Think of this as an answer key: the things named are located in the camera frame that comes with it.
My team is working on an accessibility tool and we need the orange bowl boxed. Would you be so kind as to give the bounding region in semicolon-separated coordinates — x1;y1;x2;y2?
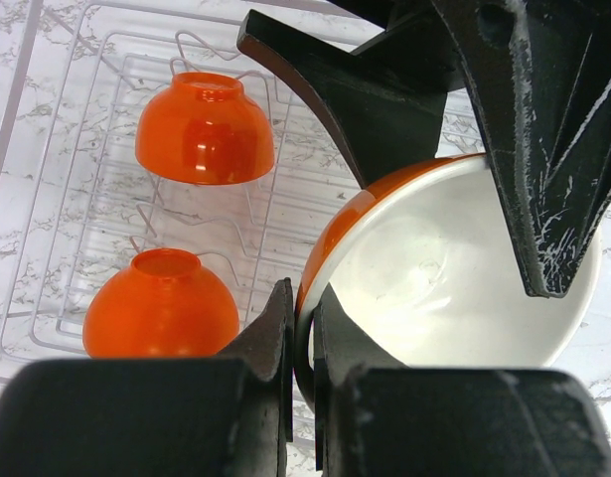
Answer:
82;248;239;358
135;72;275;186

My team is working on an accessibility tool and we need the clear wire dish rack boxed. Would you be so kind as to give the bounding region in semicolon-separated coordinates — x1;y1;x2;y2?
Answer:
0;1;377;391

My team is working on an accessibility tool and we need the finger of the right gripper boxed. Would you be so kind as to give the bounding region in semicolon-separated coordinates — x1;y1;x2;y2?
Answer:
434;1;611;297
236;9;462;188

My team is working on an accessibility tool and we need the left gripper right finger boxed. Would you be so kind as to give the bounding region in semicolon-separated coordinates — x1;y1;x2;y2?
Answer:
313;288;611;476

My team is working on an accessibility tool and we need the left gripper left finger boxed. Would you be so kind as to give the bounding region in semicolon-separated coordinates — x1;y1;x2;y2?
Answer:
0;279;294;476

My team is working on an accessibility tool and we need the white bowl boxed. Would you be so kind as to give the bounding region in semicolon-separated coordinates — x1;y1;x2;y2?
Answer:
294;154;602;402

